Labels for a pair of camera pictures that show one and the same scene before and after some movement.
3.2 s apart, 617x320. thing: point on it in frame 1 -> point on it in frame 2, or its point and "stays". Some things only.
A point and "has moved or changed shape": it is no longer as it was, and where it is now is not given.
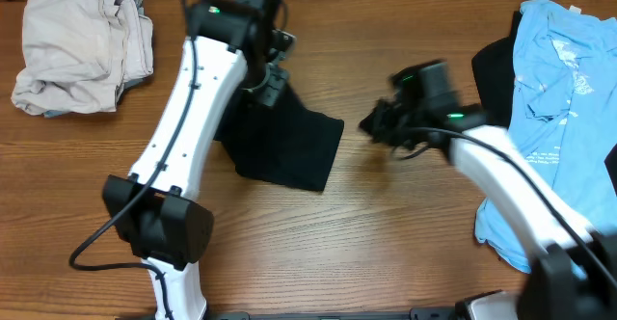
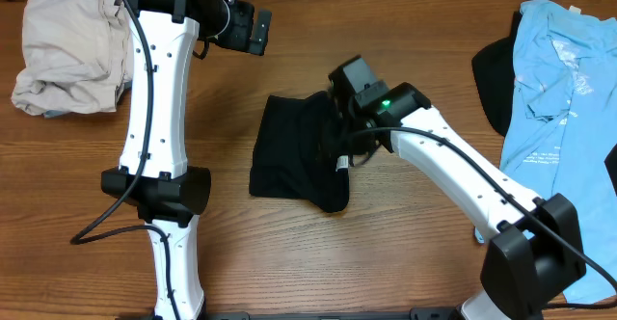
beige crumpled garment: (82, 46) stays
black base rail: (415, 313) stays
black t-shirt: (286, 144) has moved or changed shape
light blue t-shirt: (563, 108) stays
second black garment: (495, 72) stays
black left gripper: (268, 95) -> (244, 14)
